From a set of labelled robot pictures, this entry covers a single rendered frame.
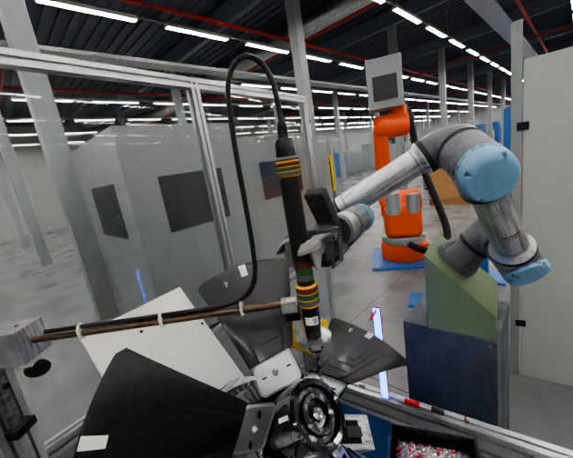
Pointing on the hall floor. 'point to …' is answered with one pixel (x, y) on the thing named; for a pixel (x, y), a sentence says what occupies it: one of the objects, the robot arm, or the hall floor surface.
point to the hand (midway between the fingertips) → (290, 247)
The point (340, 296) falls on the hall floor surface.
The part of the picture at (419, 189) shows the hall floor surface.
